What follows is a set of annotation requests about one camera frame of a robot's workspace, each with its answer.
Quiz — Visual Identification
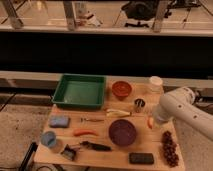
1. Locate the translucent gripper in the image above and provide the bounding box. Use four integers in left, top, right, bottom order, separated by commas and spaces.
152, 105, 165, 125

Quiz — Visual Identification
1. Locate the orange apple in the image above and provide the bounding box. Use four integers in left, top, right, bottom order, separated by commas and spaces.
147, 116, 153, 129

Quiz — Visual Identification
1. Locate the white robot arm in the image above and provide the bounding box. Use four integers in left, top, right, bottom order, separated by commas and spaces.
152, 87, 213, 141

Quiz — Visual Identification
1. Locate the metal cup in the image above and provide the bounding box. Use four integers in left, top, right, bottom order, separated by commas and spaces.
134, 98, 145, 113

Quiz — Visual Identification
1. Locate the bunch of red grapes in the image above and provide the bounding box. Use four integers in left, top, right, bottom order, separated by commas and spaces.
162, 131, 179, 167

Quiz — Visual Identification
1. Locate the purple bowl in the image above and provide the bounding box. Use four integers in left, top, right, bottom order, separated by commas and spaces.
108, 119, 137, 147

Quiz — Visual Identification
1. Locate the orange bowl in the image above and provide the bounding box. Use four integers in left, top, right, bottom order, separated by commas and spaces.
112, 81, 132, 98

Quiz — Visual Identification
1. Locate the black sponge block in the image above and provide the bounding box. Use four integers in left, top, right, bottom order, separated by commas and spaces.
129, 153, 154, 164

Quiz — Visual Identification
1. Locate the yellow banana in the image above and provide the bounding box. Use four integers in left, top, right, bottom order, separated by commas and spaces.
106, 109, 131, 117

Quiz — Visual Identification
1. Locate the small metal utensil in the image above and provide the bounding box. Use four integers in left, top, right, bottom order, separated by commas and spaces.
80, 118, 104, 122

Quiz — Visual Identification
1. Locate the black marker tool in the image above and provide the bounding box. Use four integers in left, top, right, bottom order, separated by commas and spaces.
80, 141, 111, 151

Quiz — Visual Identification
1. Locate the orange carrot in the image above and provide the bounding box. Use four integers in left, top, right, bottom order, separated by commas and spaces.
73, 129, 98, 136

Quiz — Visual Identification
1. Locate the green plastic tray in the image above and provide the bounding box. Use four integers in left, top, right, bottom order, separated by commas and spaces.
52, 74, 106, 109

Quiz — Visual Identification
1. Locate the black binder clip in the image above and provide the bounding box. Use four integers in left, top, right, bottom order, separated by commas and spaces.
61, 145, 79, 161

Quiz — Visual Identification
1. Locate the blue sponge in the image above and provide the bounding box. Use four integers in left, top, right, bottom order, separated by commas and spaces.
49, 116, 70, 128

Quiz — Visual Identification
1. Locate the black office chair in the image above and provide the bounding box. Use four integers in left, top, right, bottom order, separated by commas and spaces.
121, 0, 159, 28

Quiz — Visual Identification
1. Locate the blue cup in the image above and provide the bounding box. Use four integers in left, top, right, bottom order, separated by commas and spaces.
41, 131, 57, 148

